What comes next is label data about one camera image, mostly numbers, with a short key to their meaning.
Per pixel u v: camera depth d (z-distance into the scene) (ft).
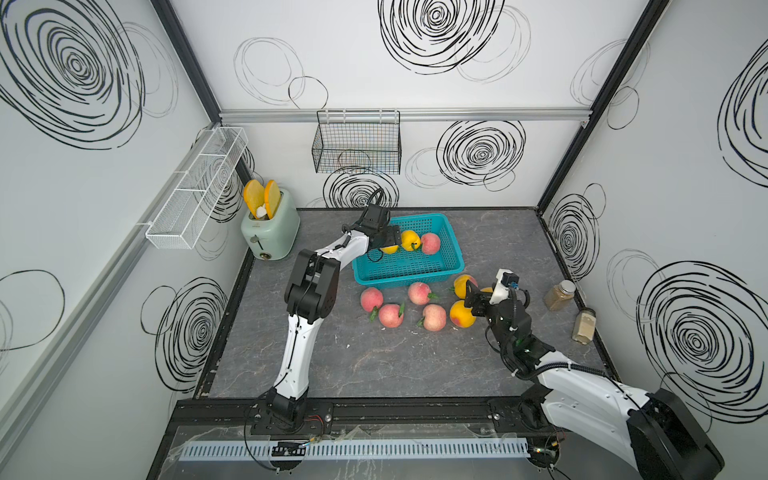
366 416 2.48
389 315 2.78
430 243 3.34
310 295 1.93
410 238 3.36
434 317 2.78
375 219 2.77
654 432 1.32
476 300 2.43
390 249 3.31
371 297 2.92
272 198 3.16
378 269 3.35
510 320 1.97
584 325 2.84
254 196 3.10
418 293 2.96
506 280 2.28
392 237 3.13
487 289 2.42
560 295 2.84
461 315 2.78
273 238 3.13
